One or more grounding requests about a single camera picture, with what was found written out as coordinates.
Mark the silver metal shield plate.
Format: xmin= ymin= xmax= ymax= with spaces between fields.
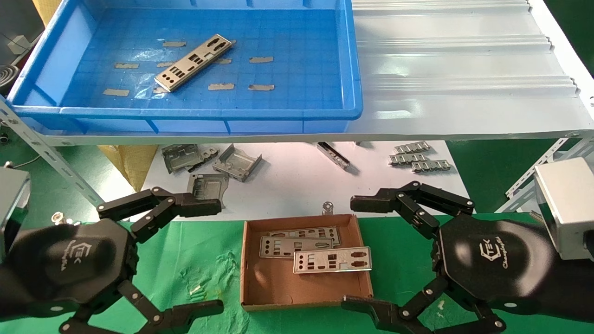
xmin=269 ymin=226 xmax=341 ymax=245
xmin=293 ymin=246 xmax=373 ymax=274
xmin=259 ymin=236 xmax=335 ymax=258
xmin=154 ymin=33 xmax=232 ymax=92

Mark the white slotted shelf upright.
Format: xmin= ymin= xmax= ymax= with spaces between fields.
xmin=0 ymin=100 xmax=105 ymax=208
xmin=495 ymin=137 xmax=594 ymax=214

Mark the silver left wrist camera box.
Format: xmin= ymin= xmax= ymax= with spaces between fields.
xmin=0 ymin=167 xmax=32 ymax=232

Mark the grey stamped metal bracket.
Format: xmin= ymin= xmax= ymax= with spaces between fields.
xmin=161 ymin=144 xmax=220 ymax=174

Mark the silver binder clip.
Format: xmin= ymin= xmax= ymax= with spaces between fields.
xmin=51 ymin=211 xmax=82 ymax=226

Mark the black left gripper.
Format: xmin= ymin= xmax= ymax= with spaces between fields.
xmin=0 ymin=186 xmax=224 ymax=334

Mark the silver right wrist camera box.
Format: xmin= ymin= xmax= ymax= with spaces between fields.
xmin=533 ymin=157 xmax=594 ymax=261

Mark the brown cardboard box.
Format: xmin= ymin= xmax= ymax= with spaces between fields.
xmin=240 ymin=213 xmax=374 ymax=311

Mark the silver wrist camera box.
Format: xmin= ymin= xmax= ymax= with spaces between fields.
xmin=0 ymin=167 xmax=32 ymax=232
xmin=533 ymin=157 xmax=594 ymax=261

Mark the green table cloth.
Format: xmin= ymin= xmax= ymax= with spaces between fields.
xmin=0 ymin=212 xmax=594 ymax=334

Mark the yellow woven bag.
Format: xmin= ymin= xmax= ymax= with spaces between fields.
xmin=97 ymin=145 xmax=159 ymax=192

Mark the tan cardboard sheet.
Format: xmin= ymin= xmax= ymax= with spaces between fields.
xmin=32 ymin=0 xmax=63 ymax=26

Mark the grey flat stamped plate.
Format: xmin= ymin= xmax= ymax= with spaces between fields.
xmin=187 ymin=173 xmax=230 ymax=209

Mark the clear plastic film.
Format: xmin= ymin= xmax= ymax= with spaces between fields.
xmin=135 ymin=77 xmax=168 ymax=99

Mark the grey folded metal bracket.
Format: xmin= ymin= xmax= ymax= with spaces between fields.
xmin=212 ymin=144 xmax=263 ymax=182

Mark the narrow slotted metal rail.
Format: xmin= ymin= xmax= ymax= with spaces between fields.
xmin=316 ymin=142 xmax=351 ymax=170

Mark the white shelf board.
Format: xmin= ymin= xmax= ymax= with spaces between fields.
xmin=130 ymin=141 xmax=477 ymax=222

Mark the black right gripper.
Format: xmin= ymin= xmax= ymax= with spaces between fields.
xmin=341 ymin=180 xmax=594 ymax=334

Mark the grey coiled hose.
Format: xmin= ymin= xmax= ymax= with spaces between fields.
xmin=0 ymin=65 xmax=20 ymax=96

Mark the blue plastic tray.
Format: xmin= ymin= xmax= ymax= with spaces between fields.
xmin=6 ymin=0 xmax=363 ymax=135

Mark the silver toothed metal strip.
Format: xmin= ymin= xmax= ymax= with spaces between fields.
xmin=412 ymin=159 xmax=452 ymax=173
xmin=394 ymin=141 xmax=431 ymax=154
xmin=389 ymin=153 xmax=429 ymax=166

